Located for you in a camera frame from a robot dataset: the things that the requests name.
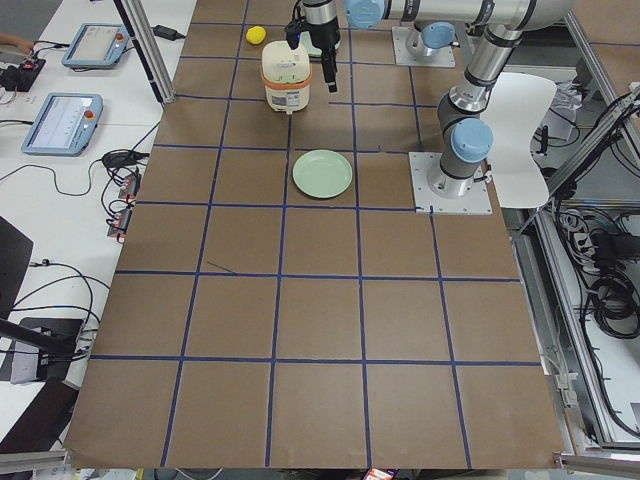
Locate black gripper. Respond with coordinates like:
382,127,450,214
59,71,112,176
302,0,340,93

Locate white orange rice cooker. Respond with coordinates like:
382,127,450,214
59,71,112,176
261,40,312,115

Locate yellow sponge ball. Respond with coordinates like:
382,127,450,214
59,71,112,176
245,25,267,46

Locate light green plate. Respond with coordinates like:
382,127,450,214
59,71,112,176
292,149,353,199

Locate black power adapter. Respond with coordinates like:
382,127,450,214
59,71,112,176
152,25,186,41

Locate white plastic chair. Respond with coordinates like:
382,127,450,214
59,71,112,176
481,72,557,209

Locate upper blue teach pendant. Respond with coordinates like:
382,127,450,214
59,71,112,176
61,23,129,69

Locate blue teach pendant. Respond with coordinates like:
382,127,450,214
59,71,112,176
21,93,103,157
61,23,129,69

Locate brown paper table mat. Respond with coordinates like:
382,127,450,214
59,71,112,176
65,1,563,469

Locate lower blue teach pendant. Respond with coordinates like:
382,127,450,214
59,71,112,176
21,93,103,157

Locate black laptop stand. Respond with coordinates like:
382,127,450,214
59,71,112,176
1,219,87,385

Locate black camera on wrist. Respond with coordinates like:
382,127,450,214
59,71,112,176
285,0,305,50

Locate aluminium frame post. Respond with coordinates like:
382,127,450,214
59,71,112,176
113,0,176,105

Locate black power brick cable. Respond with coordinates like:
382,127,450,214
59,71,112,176
101,150,150,169

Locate black cable bundle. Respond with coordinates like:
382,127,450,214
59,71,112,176
554,209,640,341

